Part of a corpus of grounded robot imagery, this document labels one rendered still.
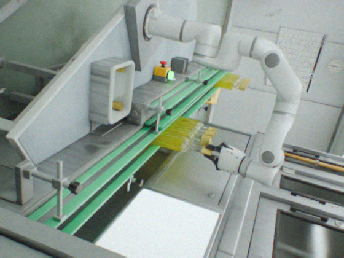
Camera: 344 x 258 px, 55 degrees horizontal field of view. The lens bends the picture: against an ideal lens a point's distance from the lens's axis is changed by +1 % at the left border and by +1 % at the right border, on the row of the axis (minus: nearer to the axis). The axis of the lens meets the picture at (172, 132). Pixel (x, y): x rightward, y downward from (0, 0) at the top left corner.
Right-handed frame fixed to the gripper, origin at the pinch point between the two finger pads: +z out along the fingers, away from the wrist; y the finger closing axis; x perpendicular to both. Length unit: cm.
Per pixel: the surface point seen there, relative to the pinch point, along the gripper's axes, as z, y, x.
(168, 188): 5.6, -12.3, 20.2
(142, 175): 23.2, -16.1, 15.1
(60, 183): 3, 16, 74
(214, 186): -6.9, -12.5, 3.8
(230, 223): -22.6, -12.8, 20.9
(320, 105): 45, -113, -601
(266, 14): 189, 42, -562
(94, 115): 33, 14, 36
